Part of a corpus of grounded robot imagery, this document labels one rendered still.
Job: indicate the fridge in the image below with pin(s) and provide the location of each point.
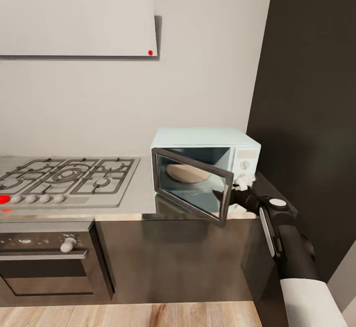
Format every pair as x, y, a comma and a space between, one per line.
303, 113

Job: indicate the microwave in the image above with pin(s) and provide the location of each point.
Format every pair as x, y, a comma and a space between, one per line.
196, 167

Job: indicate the range hood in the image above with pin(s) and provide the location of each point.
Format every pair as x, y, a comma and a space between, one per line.
77, 27

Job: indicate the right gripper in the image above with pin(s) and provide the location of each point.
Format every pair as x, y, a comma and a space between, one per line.
240, 197

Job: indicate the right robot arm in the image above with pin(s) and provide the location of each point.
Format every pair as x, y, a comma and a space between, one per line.
308, 300

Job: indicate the burner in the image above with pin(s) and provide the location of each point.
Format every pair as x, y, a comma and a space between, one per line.
67, 182

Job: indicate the oven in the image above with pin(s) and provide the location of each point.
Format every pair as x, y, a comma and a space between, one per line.
53, 262

